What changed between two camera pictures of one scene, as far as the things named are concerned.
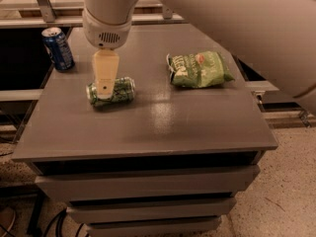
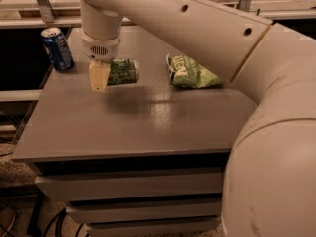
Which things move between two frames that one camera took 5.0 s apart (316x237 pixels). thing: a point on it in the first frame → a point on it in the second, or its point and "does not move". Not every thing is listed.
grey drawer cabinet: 167,162 does not move
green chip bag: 197,69 does not move
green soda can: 124,92 → 122,71
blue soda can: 57,45 does not move
